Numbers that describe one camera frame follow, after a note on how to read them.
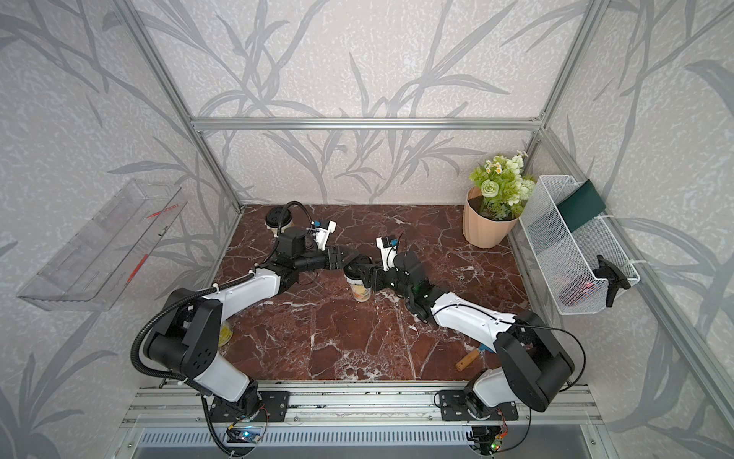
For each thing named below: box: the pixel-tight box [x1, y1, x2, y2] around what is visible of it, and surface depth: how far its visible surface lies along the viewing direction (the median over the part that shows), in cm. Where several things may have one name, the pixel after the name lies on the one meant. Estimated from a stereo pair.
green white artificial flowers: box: [469, 151, 536, 221], surface depth 90 cm
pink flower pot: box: [462, 185, 524, 249], surface depth 98 cm
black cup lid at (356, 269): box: [343, 254, 375, 281], surface depth 82 cm
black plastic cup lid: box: [264, 205, 294, 229], surface depth 96 cm
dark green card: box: [556, 178, 606, 233], surface depth 72 cm
